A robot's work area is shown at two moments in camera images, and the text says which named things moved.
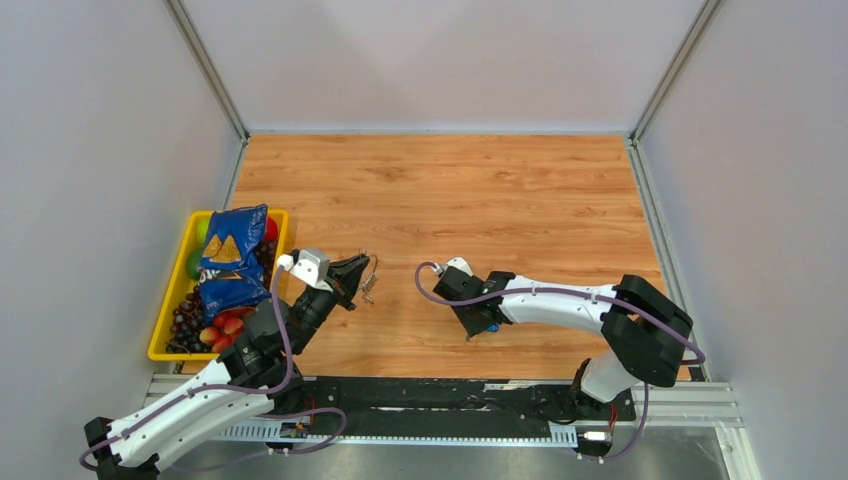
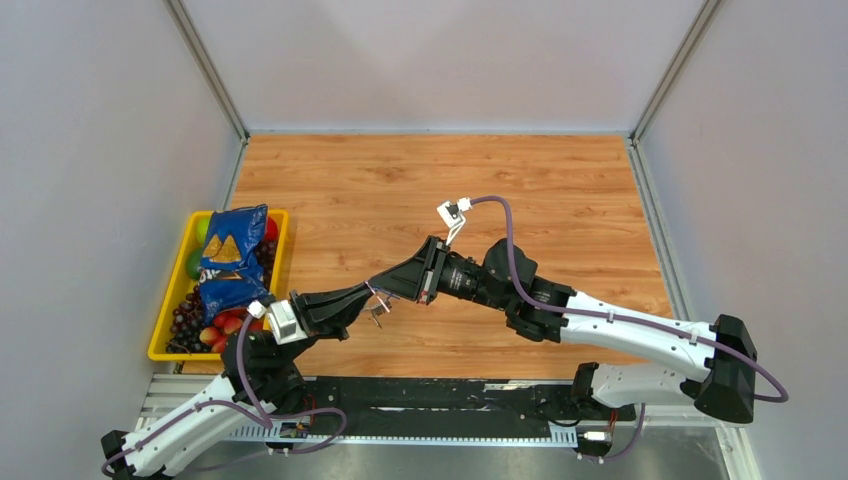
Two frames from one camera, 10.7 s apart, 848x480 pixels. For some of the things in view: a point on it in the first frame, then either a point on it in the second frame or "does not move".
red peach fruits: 227,327 does not move
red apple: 271,229 does not move
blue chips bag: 232,273 does not move
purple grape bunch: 189,320 does not move
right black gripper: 473,328 -> 415,278
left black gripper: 344,276 -> 327,313
